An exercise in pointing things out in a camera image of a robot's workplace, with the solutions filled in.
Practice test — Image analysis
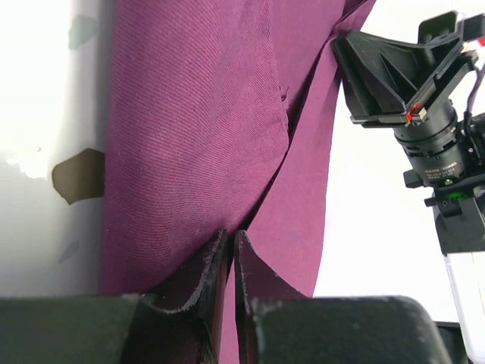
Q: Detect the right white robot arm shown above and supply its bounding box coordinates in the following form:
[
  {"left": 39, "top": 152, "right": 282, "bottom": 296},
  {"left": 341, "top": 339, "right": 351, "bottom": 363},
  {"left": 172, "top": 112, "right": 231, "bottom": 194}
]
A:
[{"left": 333, "top": 11, "right": 484, "bottom": 363}]

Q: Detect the purple cloth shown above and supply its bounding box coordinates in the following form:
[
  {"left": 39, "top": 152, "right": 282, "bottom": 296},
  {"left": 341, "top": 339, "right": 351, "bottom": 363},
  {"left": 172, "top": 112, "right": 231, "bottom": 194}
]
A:
[{"left": 100, "top": 1, "right": 374, "bottom": 363}]

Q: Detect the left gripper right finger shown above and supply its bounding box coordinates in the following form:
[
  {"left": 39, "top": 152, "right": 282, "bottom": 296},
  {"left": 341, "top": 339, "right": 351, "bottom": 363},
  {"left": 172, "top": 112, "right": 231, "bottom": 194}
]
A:
[{"left": 234, "top": 231, "right": 452, "bottom": 363}]

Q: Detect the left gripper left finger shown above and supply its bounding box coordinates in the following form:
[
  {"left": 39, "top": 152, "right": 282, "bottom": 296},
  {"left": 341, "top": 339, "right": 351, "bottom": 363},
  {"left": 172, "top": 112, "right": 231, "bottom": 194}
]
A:
[{"left": 1, "top": 231, "right": 228, "bottom": 363}]

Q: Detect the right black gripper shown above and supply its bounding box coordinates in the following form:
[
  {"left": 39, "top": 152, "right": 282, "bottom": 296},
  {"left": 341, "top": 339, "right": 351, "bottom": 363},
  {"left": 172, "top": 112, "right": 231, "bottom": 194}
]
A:
[{"left": 333, "top": 11, "right": 484, "bottom": 188}]

